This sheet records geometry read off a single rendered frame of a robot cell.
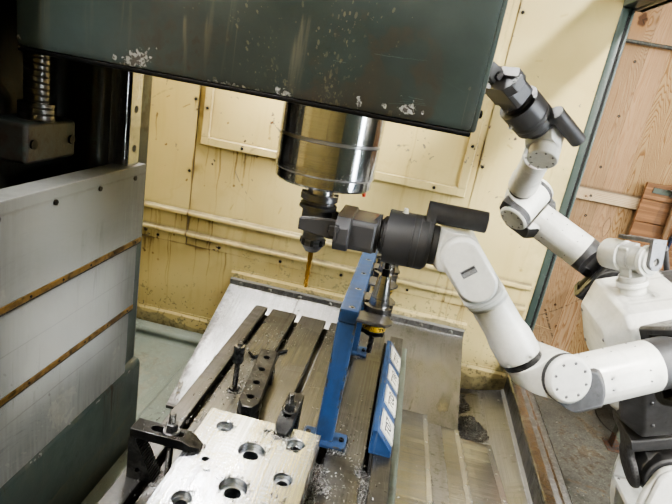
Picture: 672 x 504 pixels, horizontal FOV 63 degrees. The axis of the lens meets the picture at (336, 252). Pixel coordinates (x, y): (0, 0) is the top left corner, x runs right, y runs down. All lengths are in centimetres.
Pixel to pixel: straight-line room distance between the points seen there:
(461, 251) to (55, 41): 65
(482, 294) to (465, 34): 37
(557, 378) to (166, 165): 157
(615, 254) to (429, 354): 88
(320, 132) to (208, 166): 127
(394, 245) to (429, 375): 111
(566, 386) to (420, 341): 110
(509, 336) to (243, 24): 60
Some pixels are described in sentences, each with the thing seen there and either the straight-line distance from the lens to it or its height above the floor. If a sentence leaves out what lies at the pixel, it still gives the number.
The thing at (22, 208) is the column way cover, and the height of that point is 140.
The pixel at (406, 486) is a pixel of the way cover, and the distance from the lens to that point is 143.
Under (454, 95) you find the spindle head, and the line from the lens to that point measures 74.
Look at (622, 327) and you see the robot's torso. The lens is 122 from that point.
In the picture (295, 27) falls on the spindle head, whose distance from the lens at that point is 76.
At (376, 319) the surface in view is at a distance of 111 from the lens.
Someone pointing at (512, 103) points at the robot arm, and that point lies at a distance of 118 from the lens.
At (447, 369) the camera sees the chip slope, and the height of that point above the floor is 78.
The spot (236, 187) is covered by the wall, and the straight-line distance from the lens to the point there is 201.
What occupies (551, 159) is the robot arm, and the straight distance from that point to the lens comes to 126.
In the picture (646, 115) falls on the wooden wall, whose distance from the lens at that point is 370.
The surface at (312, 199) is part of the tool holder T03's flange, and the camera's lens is 86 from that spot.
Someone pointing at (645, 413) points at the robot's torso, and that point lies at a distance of 133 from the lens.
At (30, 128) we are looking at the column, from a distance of 102.
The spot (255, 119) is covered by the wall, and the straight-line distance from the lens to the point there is 195.
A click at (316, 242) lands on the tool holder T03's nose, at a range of 89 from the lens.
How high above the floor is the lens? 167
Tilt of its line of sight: 18 degrees down
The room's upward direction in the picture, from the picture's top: 11 degrees clockwise
